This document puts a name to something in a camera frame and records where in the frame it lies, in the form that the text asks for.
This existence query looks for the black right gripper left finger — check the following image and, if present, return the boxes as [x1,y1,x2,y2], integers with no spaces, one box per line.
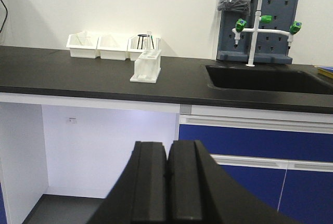
[89,141,167,223]

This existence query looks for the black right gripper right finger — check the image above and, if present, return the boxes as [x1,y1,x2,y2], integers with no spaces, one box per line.
[168,140,297,223]

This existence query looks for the clear glass test tube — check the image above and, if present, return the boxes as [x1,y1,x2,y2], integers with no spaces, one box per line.
[146,31,152,51]
[143,38,148,50]

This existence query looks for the white test tube rack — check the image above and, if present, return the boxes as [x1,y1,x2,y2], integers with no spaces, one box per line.
[130,49,161,83]

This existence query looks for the grey pegboard drying rack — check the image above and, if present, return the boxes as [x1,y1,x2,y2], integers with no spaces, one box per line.
[216,0,298,65]

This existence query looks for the blue upper cabinet drawer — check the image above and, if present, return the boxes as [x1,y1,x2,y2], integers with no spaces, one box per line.
[179,116,332,162]

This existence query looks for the blue lower cabinet door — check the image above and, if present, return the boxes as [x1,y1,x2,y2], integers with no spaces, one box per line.
[212,154,332,223]

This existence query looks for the black lab sink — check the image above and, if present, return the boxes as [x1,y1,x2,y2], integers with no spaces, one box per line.
[206,65,332,95]

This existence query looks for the middle white storage bin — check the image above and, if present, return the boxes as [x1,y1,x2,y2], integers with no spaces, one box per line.
[97,33,129,61]

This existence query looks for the white storage bin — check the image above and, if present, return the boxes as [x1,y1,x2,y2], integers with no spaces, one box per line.
[127,35,161,61]
[66,31,100,59]
[97,33,129,61]

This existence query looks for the right white storage bin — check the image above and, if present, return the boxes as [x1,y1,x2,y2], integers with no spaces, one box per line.
[127,35,161,61]

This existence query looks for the left white storage bin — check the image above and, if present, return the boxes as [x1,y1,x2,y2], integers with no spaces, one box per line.
[66,31,100,59]

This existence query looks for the white lab faucet green knobs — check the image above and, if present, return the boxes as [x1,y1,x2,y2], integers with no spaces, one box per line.
[232,0,302,67]

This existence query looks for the yellow tray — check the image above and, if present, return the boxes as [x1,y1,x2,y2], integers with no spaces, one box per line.
[315,65,333,78]

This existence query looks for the black wire tripod stand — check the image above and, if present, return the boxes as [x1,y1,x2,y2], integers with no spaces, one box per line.
[137,34,147,49]

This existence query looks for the black cable on wall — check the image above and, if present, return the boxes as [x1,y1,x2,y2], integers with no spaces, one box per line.
[0,0,8,34]

